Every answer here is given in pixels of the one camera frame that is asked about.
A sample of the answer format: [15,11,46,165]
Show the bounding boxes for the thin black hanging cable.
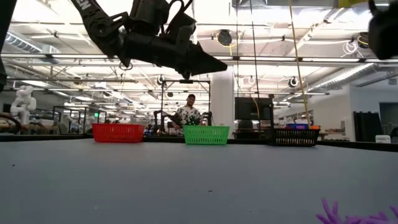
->
[235,0,241,98]

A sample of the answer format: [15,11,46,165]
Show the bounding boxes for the black wall panels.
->
[353,111,384,142]

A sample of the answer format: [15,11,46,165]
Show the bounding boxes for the large black screen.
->
[234,96,275,121]

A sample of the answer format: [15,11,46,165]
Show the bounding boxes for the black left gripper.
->
[118,30,229,79]

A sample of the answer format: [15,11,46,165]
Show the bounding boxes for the green plastic basket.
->
[183,125,231,146]

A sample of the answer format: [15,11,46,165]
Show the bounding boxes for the hanging cable loop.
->
[119,60,134,72]

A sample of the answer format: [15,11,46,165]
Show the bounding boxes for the red plastic basket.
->
[91,123,146,144]

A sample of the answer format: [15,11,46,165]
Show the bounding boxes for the black robot rig frame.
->
[153,79,213,135]

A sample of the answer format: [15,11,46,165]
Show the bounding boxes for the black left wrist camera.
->
[129,0,197,52]

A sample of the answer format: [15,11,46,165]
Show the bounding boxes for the yellow hanging cable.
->
[287,0,312,130]

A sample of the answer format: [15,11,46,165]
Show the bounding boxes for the person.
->
[172,93,206,131]

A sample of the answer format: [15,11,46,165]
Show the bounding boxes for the white humanoid robot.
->
[10,85,37,126]

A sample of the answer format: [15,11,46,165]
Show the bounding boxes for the purple spider decoration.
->
[315,198,398,224]

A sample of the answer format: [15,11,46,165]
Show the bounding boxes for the yellow tag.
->
[337,0,369,9]

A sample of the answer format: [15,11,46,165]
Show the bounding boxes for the black plastic basket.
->
[269,128,321,147]

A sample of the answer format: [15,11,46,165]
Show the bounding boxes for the white column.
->
[211,67,236,139]

